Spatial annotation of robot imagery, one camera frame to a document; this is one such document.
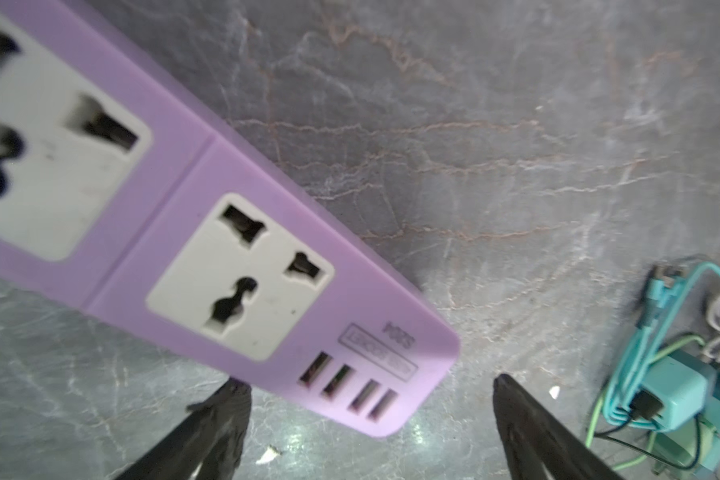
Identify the small teal charger plug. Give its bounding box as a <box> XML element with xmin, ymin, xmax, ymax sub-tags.
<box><xmin>630</xmin><ymin>350</ymin><xmax>717</xmax><ymax>432</ymax></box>

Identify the green usb cable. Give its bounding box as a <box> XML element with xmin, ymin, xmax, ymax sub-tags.
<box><xmin>584</xmin><ymin>334</ymin><xmax>706</xmax><ymax>472</ymax></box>

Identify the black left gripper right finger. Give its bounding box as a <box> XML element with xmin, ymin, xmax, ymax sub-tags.
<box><xmin>493</xmin><ymin>374</ymin><xmax>620</xmax><ymax>480</ymax></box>

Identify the green charger plug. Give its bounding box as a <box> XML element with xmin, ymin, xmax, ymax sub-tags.
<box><xmin>651</xmin><ymin>420</ymin><xmax>720</xmax><ymax>479</ymax></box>

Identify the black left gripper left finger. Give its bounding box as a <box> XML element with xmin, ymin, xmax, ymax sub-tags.
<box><xmin>118</xmin><ymin>378</ymin><xmax>252</xmax><ymax>479</ymax></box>

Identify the purple power strip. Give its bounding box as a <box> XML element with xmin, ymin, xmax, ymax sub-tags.
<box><xmin>0</xmin><ymin>1</ymin><xmax>460</xmax><ymax>438</ymax></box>

